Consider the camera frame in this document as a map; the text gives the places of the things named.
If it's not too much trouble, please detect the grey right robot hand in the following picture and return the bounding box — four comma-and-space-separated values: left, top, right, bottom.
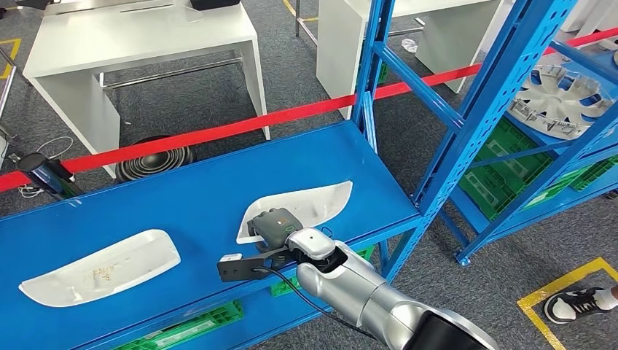
247, 207, 305, 254

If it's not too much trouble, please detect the white plastic shell part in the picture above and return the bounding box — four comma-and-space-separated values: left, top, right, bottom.
235, 180, 354, 246

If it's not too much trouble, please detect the blue metal shelf rack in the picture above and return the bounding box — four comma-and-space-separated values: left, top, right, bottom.
437, 38, 618, 268
0, 0, 578, 350

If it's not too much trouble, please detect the white shell part with handwriting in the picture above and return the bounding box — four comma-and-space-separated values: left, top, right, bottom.
18, 228, 182, 308

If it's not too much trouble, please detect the red barrier belt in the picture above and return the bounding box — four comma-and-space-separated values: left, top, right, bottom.
0, 26, 618, 194

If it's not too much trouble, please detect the black box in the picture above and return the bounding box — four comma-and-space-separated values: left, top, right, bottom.
189, 0, 241, 12

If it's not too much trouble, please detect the yellow floor tape square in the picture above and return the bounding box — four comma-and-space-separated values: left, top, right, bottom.
516, 257, 618, 350

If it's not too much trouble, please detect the silver wheel hubcap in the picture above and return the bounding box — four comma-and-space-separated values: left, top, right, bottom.
507, 63, 615, 141

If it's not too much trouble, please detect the black and white sneaker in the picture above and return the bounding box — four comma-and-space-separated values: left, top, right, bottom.
544, 287, 611, 324

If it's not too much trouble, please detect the person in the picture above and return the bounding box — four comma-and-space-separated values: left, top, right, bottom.
544, 284, 618, 324

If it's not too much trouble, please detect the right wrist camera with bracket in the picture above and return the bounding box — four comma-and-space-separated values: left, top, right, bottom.
216, 246, 300, 284

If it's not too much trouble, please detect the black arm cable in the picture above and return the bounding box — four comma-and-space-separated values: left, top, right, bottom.
251, 265, 378, 341

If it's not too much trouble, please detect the round black post base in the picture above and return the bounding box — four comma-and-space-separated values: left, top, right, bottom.
114, 135, 198, 184

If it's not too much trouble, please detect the black barrier post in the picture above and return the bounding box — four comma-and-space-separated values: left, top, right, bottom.
17, 152, 85, 201

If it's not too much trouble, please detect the white cable loop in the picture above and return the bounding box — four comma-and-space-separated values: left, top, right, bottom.
36, 136, 74, 160

